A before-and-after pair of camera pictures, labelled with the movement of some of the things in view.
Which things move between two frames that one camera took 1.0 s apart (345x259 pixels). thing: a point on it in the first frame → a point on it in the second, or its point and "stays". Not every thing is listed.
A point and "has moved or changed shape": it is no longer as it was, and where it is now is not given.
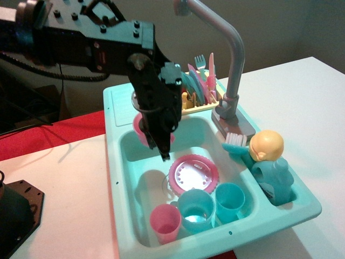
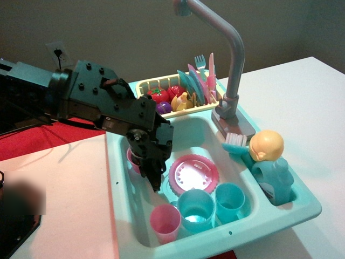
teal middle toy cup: x=197 y=209 stays
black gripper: x=158 y=86 → x=151 y=150
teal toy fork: x=200 y=63 stays
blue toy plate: x=198 y=87 stays
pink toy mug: x=139 y=130 has moved or changed shape
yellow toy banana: x=186 y=104 stays
